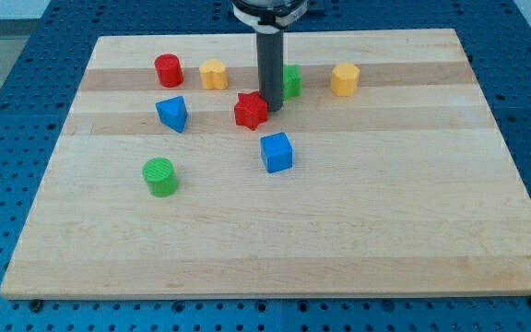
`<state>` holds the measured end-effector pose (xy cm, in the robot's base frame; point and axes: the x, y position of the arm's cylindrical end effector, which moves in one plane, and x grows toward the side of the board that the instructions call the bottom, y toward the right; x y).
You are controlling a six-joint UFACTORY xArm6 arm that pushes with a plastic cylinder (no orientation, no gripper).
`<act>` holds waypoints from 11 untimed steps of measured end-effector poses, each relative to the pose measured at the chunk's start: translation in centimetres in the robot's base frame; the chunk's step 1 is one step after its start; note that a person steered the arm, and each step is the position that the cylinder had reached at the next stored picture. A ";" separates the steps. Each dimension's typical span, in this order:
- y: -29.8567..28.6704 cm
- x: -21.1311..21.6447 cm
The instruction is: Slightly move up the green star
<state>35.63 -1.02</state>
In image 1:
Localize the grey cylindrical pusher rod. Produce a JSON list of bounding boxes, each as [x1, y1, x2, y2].
[[256, 30, 284, 113]]

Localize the yellow hexagon block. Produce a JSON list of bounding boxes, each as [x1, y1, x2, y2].
[[330, 63, 360, 97]]

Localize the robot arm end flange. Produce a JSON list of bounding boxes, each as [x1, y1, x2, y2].
[[232, 0, 308, 34]]

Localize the yellow heart block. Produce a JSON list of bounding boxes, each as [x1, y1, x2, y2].
[[199, 58, 229, 90]]

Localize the blue cube block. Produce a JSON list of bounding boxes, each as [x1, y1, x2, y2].
[[260, 132, 293, 173]]

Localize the green cylinder block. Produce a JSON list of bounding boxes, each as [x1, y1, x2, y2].
[[142, 157, 179, 197]]

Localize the green star block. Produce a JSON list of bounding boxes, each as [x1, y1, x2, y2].
[[283, 65, 302, 101]]

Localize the wooden board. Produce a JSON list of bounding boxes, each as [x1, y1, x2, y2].
[[0, 29, 531, 300]]

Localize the red cylinder block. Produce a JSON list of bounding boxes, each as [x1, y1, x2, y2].
[[154, 53, 183, 88]]

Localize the red star block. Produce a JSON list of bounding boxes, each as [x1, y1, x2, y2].
[[233, 91, 268, 131]]

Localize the blue triangle block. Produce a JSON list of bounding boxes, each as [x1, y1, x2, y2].
[[155, 96, 188, 133]]

